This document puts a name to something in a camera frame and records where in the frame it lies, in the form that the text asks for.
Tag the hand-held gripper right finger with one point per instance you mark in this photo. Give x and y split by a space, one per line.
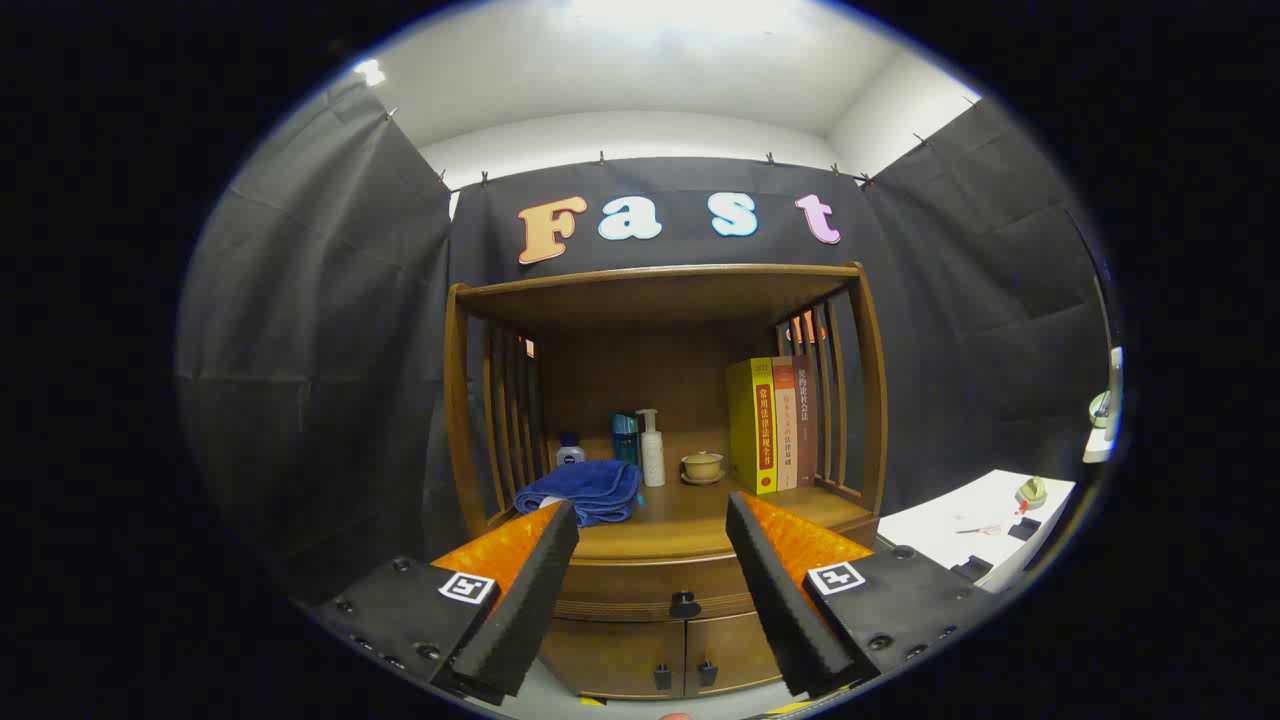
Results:
780 600

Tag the beige orange book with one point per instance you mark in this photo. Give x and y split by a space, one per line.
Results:
785 440

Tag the green tape dispenser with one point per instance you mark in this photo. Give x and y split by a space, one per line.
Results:
1030 492

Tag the beige lidded teacup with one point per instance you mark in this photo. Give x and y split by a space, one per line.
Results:
702 465

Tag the small white blue-capped bottle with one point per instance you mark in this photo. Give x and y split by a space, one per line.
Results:
570 455

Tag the black drawer knob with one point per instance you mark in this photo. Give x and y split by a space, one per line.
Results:
684 604

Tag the wooden cabinet door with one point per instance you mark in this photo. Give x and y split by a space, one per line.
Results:
735 645
600 655

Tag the teal blue bottle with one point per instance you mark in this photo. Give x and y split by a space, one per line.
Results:
626 440

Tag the white pump bottle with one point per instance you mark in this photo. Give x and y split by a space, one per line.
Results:
652 460

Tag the wooden cabinet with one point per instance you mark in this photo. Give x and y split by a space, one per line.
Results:
650 300

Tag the white and green device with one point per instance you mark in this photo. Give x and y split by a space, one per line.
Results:
1102 410

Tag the white drawer unit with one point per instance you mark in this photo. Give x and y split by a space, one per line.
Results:
960 520

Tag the wooden countertop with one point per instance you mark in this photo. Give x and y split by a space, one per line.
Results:
690 520

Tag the brown book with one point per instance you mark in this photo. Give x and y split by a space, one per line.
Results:
806 430

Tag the blue folded towel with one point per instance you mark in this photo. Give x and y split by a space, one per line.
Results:
590 490

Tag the wooden drawer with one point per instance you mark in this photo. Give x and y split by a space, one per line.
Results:
640 580

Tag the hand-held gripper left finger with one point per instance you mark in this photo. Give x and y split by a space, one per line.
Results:
525 600

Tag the thick yellow book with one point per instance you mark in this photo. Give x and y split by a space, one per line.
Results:
750 430

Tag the black plastic tray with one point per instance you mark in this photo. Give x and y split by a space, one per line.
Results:
971 568
1024 528

